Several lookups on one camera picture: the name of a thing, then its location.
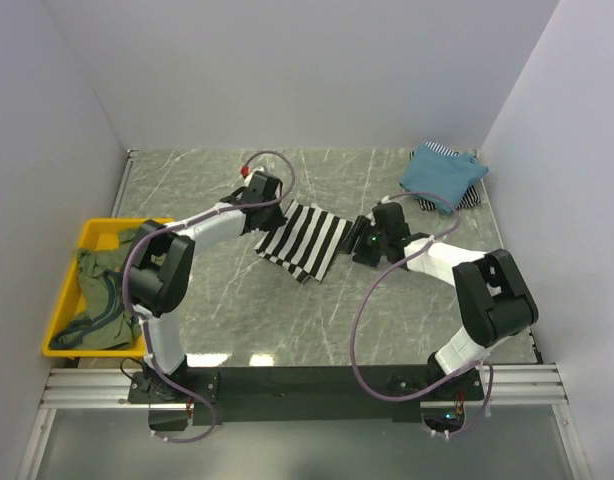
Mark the yellow plastic bin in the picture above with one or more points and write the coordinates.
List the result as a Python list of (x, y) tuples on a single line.
[(96, 233)]

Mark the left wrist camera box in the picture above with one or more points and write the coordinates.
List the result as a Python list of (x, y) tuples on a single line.
[(248, 172)]

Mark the blue white striped folded garment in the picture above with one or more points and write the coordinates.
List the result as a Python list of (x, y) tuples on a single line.
[(441, 149)]

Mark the aluminium rail frame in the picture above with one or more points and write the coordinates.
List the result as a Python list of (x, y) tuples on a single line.
[(103, 389)]

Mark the dark striped folded garment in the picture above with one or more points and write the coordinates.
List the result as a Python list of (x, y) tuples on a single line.
[(470, 199)]

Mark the olive green garment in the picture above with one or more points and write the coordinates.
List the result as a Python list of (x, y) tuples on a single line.
[(103, 324)]

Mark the black white striped garment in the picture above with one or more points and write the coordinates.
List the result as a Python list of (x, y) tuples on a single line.
[(307, 244)]

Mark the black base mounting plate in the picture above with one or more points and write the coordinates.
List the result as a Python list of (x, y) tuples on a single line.
[(248, 394)]

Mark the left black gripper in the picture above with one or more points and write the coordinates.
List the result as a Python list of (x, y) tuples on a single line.
[(279, 220)]

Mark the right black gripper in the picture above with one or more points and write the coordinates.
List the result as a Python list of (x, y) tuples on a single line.
[(363, 226)]

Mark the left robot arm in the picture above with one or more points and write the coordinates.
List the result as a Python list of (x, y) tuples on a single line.
[(157, 270)]

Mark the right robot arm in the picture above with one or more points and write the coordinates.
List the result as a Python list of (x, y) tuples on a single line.
[(493, 298)]

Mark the teal ribbed tank top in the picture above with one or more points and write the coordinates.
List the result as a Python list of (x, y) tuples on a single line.
[(441, 179)]

